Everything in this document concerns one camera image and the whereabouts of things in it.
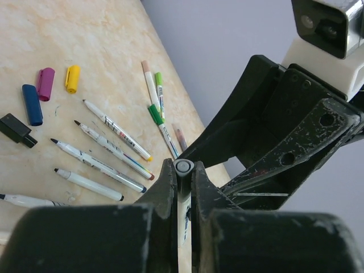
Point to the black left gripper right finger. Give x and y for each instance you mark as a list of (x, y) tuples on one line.
[(228, 239)]

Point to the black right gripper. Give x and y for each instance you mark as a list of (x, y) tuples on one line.
[(303, 120)]

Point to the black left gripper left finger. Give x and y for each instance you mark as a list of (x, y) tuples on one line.
[(138, 237)]

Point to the orange capped white marker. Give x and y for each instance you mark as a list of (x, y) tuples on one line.
[(184, 170)]

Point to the navy capped white marker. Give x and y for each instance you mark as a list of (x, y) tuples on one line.
[(102, 167)]

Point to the black eraser-cap white marker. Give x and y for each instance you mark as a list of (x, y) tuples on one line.
[(89, 184)]

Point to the magenta capped white marker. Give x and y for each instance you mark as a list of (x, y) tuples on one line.
[(116, 151)]

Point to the yellow capped slim marker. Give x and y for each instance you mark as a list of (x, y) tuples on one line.
[(122, 134)]

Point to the dark blue capped marker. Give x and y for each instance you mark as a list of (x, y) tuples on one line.
[(28, 202)]

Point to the navy marker cap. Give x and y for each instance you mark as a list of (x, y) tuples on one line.
[(32, 104)]

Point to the black eraser cap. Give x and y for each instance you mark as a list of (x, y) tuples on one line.
[(17, 131)]

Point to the yellow slim marker cap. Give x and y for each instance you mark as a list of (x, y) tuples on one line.
[(72, 78)]

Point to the magenta marker cap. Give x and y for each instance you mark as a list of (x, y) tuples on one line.
[(45, 83)]

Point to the purple grey marker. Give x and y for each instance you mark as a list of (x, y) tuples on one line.
[(180, 137)]

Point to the dark green capped marker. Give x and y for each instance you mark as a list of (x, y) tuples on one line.
[(160, 124)]

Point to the lime green capped marker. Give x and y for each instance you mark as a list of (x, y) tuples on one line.
[(159, 86)]

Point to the pink capped white marker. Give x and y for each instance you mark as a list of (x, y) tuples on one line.
[(150, 84)]

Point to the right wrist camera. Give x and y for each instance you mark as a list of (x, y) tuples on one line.
[(329, 43)]

